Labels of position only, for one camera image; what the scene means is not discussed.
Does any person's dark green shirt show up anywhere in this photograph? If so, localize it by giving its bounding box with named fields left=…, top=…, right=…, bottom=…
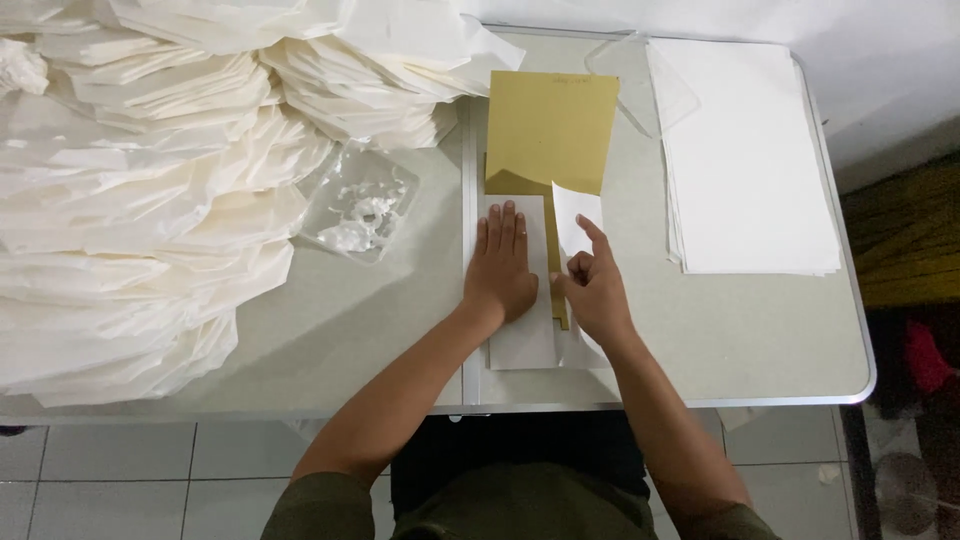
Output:
left=260, top=462, right=781, bottom=540

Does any stack of flat white sheets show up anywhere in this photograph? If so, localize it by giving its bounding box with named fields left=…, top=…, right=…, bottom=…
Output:
left=646, top=37, right=843, bottom=277

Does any yellow wooden furniture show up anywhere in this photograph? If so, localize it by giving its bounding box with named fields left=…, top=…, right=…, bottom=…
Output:
left=840, top=153, right=960, bottom=310

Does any person's left hand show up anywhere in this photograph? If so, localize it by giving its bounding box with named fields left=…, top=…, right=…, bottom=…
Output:
left=462, top=199, right=540, bottom=325

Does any person's right hand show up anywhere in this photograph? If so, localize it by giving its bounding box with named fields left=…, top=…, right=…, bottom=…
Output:
left=549, top=213, right=637, bottom=349

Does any red object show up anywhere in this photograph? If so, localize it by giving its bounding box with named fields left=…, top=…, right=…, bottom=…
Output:
left=902, top=318, right=957, bottom=396

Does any white paper sheet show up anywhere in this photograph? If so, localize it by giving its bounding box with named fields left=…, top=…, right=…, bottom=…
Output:
left=483, top=180, right=612, bottom=372

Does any clear plastic sheet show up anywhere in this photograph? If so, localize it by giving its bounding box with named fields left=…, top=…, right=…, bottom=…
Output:
left=584, top=31, right=702, bottom=139

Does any heap of folded white paper bags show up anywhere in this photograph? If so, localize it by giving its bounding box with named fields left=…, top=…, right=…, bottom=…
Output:
left=0, top=0, right=526, bottom=408

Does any gold cardboard template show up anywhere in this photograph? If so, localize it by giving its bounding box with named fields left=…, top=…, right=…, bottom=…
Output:
left=483, top=70, right=621, bottom=331

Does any clear plastic glue tray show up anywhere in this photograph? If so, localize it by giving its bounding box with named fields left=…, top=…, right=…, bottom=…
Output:
left=298, top=141, right=421, bottom=266

